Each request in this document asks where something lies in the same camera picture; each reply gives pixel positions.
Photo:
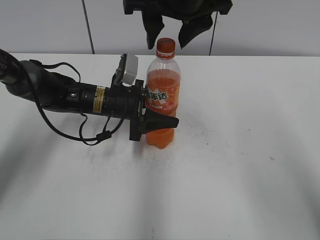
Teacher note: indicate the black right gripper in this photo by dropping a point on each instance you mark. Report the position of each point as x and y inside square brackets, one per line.
[196, 16]

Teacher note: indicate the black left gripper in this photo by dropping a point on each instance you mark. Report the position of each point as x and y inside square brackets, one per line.
[125, 103]

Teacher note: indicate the orange bottle cap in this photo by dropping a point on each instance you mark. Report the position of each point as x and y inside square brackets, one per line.
[166, 45]

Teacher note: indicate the orange soda plastic bottle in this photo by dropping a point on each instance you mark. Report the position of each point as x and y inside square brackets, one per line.
[163, 80]

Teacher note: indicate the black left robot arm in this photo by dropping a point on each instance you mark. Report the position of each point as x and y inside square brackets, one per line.
[52, 91]

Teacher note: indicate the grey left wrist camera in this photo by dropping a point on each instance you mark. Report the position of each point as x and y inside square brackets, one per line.
[127, 70]

